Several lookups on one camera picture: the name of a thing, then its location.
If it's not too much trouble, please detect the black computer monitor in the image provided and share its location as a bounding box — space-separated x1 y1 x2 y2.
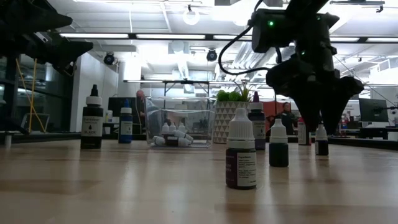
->
358 98 389 123
108 96 137 118

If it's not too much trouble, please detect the black aluminium rig frame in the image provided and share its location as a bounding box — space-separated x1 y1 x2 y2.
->
0 132 398 151

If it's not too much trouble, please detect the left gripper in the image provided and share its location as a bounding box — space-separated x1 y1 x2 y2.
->
0 0 94 73

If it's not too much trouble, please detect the black camera cable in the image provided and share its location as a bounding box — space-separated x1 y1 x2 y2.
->
217 0 274 76

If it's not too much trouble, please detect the linear ceiling light bar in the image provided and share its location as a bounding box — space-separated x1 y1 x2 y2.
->
58 32 398 44

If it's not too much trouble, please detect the grey chair frame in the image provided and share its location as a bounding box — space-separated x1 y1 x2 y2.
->
21 112 50 134

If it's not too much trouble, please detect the yellow hanging cord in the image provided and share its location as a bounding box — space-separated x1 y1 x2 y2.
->
15 58 47 133

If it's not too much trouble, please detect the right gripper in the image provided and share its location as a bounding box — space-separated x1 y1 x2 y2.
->
266 46 364 135

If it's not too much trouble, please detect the large violet food colouring bottle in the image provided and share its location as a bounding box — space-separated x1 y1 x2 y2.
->
248 91 267 151

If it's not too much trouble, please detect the large red food colouring bottle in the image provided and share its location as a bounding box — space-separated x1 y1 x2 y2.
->
297 117 312 146

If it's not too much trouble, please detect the large black food colouring bottle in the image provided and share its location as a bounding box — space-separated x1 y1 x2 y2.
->
80 84 104 150

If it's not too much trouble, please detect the clear plastic container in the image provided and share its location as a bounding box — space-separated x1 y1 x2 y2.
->
144 96 218 149

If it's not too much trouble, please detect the small teal food colouring bottle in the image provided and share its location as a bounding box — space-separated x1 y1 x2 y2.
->
269 118 289 168

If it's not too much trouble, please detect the black metal rig stand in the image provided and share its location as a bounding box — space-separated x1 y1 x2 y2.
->
163 80 211 103

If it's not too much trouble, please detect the succulent in white patterned pot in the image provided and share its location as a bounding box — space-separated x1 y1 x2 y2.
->
214 81 252 144

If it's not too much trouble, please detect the orange partition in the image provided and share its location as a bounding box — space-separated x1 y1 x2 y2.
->
266 101 292 125

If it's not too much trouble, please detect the round ring ceiling lamp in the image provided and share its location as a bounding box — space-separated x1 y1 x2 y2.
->
182 4 201 26

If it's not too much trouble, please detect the black desk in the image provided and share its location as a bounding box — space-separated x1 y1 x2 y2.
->
359 126 398 141

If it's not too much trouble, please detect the large blue food colouring bottle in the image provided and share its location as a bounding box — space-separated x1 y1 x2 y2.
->
118 98 134 144

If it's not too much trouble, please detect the small purple food colouring bottle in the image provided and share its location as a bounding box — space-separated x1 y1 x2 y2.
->
225 108 257 190

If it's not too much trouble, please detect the person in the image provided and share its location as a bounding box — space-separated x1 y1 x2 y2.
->
135 89 147 125
275 101 299 136

